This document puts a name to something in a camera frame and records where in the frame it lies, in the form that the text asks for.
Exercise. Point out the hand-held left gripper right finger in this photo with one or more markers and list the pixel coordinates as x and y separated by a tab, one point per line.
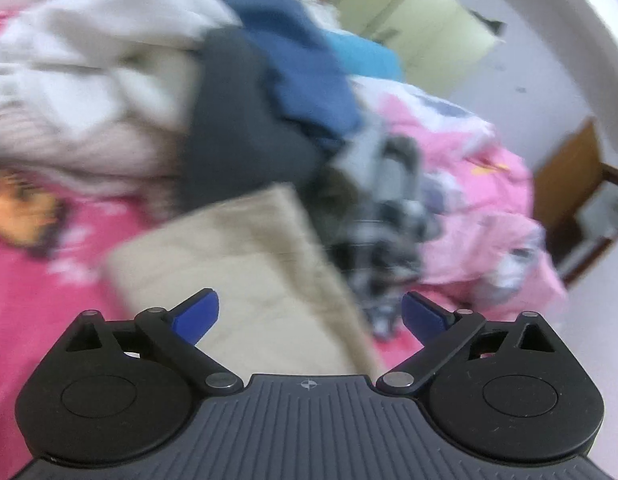
424	315

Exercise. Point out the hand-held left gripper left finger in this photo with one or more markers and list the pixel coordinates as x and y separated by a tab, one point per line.
199	315

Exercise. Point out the beige pants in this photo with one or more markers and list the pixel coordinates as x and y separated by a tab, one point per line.
249	270

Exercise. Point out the white clothes pile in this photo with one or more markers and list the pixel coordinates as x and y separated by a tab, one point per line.
89	45

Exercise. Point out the black and white plaid shirt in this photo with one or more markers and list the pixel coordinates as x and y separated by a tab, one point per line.
379	250

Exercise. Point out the pink floral quilt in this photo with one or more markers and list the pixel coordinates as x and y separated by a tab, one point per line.
489	200

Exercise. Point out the pink floral bed sheet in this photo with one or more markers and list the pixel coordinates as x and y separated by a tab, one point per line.
34	300

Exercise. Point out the light grey garment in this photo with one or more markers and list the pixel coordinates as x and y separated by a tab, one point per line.
364	160

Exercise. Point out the dark grey garment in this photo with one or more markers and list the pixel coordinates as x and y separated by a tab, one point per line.
239	135

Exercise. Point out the brown wooden door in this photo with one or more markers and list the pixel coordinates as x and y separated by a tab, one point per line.
564	175

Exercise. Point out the cyan cloth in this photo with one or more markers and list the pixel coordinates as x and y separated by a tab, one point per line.
364	55

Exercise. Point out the blue garment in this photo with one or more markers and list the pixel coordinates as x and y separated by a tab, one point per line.
299	60

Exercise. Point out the cream wardrobe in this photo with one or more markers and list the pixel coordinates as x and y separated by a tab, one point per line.
429	25

